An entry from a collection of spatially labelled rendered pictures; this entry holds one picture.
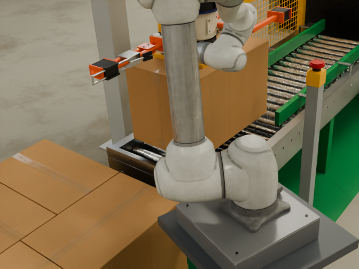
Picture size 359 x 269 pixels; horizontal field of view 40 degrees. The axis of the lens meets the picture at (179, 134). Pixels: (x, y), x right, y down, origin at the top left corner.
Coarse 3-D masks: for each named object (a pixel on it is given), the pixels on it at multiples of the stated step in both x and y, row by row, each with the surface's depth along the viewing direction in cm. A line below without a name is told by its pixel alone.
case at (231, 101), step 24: (264, 48) 242; (144, 72) 221; (216, 72) 216; (240, 72) 231; (264, 72) 249; (144, 96) 228; (168, 96) 218; (216, 96) 222; (240, 96) 238; (264, 96) 256; (144, 120) 236; (168, 120) 224; (216, 120) 228; (240, 120) 244; (168, 144) 232; (216, 144) 234
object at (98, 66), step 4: (100, 60) 192; (104, 60) 191; (108, 60) 191; (112, 60) 191; (92, 64) 189; (96, 64) 189; (100, 64) 188; (104, 64) 188; (108, 64) 188; (92, 68) 188; (96, 68) 187; (100, 68) 185; (104, 76) 187; (104, 80) 187
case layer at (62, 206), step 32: (32, 160) 261; (64, 160) 259; (0, 192) 238; (32, 192) 236; (64, 192) 235; (96, 192) 233; (128, 192) 231; (0, 224) 217; (32, 224) 216; (64, 224) 214; (96, 224) 213; (128, 224) 212; (0, 256) 200; (32, 256) 198; (64, 256) 197; (96, 256) 196; (128, 256) 203; (160, 256) 223
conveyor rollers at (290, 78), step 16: (304, 48) 377; (320, 48) 371; (336, 48) 371; (352, 48) 372; (288, 64) 350; (304, 64) 352; (272, 80) 331; (288, 80) 325; (304, 80) 326; (336, 80) 322; (272, 96) 314; (288, 96) 307; (272, 112) 289; (256, 128) 275; (272, 128) 279; (144, 144) 270; (224, 144) 262
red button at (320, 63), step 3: (312, 60) 226; (315, 60) 226; (318, 60) 226; (321, 60) 226; (309, 63) 225; (312, 63) 224; (315, 63) 224; (318, 63) 223; (321, 63) 223; (324, 63) 224; (312, 66) 224; (315, 66) 223; (318, 66) 222; (321, 66) 222; (312, 69) 227; (315, 69) 225; (318, 69) 225
